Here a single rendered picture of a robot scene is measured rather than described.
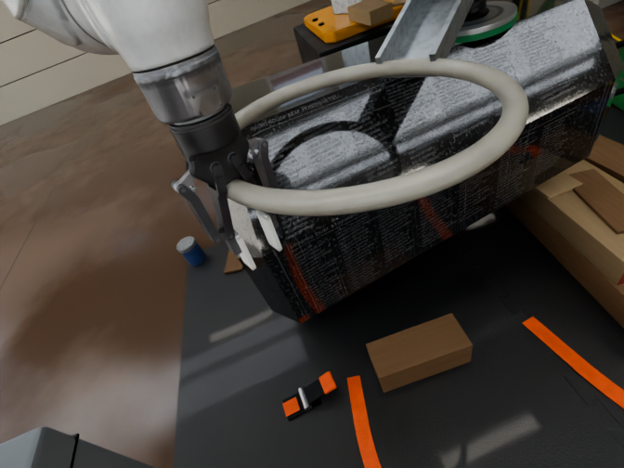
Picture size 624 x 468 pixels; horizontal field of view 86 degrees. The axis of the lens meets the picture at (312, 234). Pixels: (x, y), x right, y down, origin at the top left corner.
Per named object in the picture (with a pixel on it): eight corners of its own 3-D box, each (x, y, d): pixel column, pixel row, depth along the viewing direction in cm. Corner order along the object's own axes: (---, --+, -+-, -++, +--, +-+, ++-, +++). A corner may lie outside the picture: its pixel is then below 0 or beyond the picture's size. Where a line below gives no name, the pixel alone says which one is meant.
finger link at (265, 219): (254, 211, 51) (258, 208, 51) (268, 244, 55) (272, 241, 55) (266, 217, 49) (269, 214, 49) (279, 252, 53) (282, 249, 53)
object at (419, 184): (315, 75, 82) (312, 62, 80) (555, 67, 55) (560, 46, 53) (149, 184, 55) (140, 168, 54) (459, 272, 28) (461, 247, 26)
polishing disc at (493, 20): (507, 32, 80) (508, 25, 79) (419, 40, 91) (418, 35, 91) (524, 1, 91) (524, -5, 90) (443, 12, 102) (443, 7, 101)
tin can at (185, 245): (207, 261, 178) (195, 244, 169) (189, 268, 177) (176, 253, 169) (205, 249, 186) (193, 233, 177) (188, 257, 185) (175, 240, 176)
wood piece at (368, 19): (349, 20, 145) (346, 6, 142) (369, 11, 146) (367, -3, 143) (371, 26, 130) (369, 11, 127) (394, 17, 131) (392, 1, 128)
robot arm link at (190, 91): (231, 43, 33) (251, 102, 37) (195, 43, 40) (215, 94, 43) (146, 76, 30) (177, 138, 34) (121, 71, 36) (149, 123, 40)
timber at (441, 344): (383, 393, 109) (378, 378, 101) (370, 359, 118) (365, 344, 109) (471, 361, 108) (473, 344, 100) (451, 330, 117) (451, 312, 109)
